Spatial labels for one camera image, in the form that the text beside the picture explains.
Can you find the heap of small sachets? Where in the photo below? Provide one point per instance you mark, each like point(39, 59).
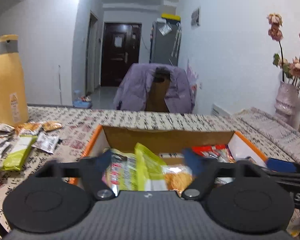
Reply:
point(1, 136)

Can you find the pink wall decoration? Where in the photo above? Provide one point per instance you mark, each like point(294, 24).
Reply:
point(195, 75)

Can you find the red foil snack bag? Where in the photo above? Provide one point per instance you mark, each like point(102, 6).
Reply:
point(210, 152)

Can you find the clear plastic bag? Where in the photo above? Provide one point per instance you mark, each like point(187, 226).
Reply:
point(165, 28)

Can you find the striped foil snack packet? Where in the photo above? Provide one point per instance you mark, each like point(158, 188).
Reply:
point(120, 172)

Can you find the framed wall picture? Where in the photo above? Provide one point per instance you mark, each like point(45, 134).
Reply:
point(195, 17)

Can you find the paper notice on door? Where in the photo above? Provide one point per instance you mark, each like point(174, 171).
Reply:
point(118, 42)

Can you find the purple padded jacket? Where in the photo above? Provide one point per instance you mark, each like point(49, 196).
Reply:
point(137, 87)

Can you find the white black print packet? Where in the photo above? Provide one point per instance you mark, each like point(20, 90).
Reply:
point(46, 142)

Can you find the yellow bottle with grey cap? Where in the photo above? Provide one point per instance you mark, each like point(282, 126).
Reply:
point(8, 87)

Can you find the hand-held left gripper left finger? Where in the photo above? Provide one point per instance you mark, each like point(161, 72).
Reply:
point(103, 162)

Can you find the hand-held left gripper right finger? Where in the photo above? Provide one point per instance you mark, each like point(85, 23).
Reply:
point(193, 162)

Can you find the orange cracker packet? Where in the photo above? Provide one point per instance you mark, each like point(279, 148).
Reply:
point(30, 128)
point(52, 125)

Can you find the white folded umbrella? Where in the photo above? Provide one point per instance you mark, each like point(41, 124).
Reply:
point(176, 42)

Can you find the wooden chair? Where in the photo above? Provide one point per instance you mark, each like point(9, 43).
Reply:
point(157, 97)

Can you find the dried rose bouquet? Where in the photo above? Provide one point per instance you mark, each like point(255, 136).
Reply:
point(296, 67)

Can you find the orange cardboard box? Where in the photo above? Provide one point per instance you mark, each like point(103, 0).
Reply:
point(165, 137)

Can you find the yellow box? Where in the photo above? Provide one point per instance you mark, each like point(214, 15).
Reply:
point(170, 16)

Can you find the green white bar packet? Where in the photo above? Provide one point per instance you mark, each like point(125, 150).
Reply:
point(18, 152)

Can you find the dark entrance door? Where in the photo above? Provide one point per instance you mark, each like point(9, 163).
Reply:
point(120, 55)

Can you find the blue pet bowl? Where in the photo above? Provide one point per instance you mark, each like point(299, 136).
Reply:
point(82, 101)

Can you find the pink textured vase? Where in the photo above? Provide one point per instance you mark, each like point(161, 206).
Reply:
point(286, 102)

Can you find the orange noodle snack packet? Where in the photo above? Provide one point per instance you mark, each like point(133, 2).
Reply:
point(177, 178)

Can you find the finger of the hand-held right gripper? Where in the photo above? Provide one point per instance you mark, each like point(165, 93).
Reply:
point(280, 165)
point(295, 178)

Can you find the grey refrigerator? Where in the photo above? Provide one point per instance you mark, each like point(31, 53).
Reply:
point(162, 47)

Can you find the lime green snack bag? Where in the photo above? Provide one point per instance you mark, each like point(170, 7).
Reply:
point(150, 165)

